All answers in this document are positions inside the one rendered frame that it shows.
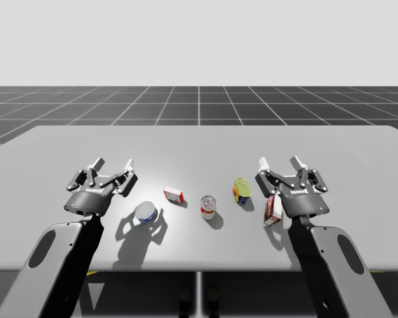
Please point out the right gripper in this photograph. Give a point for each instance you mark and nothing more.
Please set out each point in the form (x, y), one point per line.
(303, 200)

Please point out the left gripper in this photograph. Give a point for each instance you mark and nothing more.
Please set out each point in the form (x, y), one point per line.
(89, 200)

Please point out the brown and white carton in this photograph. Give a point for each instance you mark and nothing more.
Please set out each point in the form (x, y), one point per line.
(272, 212)

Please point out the green and blue rectangular can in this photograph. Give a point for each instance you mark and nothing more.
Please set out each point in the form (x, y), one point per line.
(242, 192)

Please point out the blue flat can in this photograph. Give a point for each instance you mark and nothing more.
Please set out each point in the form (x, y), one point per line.
(146, 212)

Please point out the red and white carton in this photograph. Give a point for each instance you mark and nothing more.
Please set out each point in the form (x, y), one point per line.
(173, 194)

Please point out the red and white can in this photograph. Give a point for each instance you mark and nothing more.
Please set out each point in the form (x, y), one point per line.
(208, 207)

